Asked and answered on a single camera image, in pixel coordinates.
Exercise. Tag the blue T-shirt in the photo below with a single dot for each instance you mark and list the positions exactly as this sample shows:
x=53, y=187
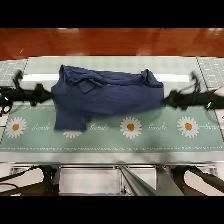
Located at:
x=110, y=95

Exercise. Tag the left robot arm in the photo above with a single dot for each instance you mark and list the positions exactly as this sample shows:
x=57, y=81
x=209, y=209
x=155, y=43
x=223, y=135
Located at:
x=20, y=93

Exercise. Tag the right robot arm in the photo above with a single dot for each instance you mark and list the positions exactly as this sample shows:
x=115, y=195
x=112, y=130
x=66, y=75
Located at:
x=196, y=100

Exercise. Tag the silver frame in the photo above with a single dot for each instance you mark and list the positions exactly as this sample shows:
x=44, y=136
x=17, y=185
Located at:
x=100, y=180

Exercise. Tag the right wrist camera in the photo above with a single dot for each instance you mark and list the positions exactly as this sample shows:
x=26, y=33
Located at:
x=195, y=80

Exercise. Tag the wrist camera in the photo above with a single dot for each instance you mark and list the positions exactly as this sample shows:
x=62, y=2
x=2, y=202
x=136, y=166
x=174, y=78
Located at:
x=195, y=80
x=18, y=77

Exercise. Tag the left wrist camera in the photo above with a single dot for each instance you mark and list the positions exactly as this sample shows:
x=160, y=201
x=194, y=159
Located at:
x=18, y=77

